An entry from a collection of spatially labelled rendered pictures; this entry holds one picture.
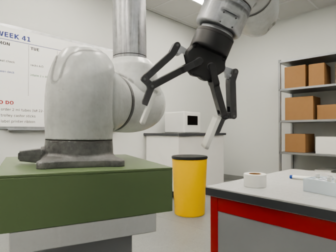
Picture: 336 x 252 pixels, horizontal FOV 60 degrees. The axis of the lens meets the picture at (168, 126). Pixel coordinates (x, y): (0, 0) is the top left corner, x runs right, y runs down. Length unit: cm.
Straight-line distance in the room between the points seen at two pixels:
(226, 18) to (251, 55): 506
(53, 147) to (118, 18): 42
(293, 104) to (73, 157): 422
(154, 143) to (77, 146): 367
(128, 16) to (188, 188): 252
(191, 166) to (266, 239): 233
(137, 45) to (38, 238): 55
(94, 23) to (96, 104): 353
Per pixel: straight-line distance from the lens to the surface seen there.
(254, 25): 71
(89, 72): 66
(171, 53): 55
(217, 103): 58
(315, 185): 94
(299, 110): 464
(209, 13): 56
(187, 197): 323
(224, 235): 97
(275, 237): 88
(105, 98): 67
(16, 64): 356
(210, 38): 55
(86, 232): 62
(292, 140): 468
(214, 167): 464
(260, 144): 537
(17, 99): 351
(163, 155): 417
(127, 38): 87
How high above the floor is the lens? 94
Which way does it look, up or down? 1 degrees up
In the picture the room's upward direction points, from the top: straight up
